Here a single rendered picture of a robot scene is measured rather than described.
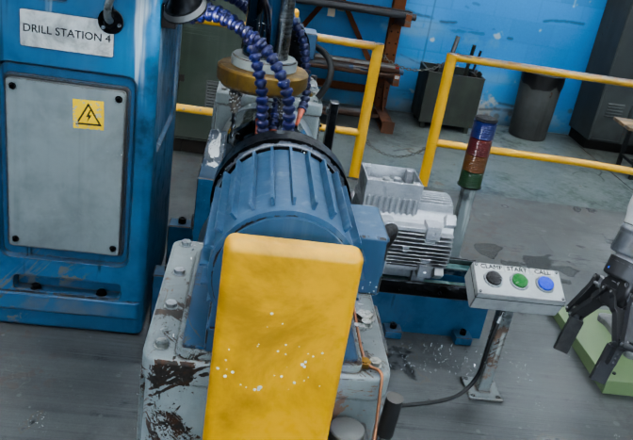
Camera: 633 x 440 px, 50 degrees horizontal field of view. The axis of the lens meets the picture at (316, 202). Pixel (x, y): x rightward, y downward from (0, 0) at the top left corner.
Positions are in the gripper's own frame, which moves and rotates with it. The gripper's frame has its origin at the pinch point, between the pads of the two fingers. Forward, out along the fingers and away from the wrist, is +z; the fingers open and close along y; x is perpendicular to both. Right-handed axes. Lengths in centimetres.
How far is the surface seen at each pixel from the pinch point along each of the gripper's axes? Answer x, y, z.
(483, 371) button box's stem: 10.5, 10.0, 11.5
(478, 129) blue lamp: 17, 55, -34
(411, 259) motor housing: 28.8, 25.0, -1.1
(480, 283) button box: 22.7, 3.4, -5.1
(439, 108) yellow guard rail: -30, 252, -53
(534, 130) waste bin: -190, 483, -95
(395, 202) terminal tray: 37.3, 25.8, -10.7
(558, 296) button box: 8.6, 2.1, -8.8
